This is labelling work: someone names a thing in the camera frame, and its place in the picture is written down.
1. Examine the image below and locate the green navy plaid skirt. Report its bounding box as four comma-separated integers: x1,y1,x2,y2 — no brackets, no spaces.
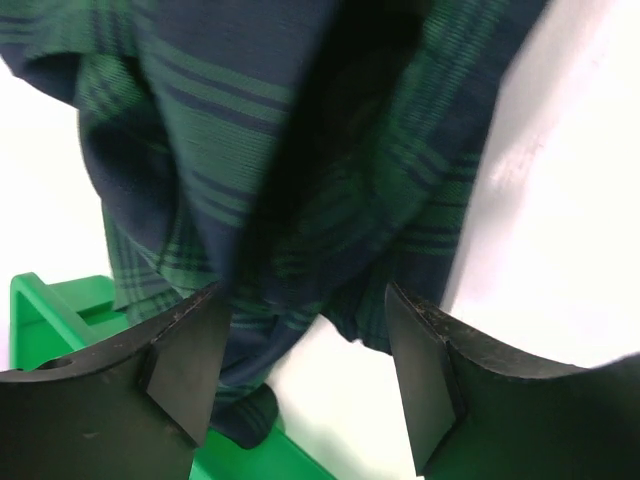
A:
1,1,545,449

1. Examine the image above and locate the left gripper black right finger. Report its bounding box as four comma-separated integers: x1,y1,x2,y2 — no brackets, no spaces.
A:
385,285,639,480

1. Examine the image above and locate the green plastic tray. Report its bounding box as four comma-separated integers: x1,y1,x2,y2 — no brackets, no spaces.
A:
6,273,327,479

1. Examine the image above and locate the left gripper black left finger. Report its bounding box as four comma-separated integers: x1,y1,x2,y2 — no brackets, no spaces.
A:
1,285,230,479

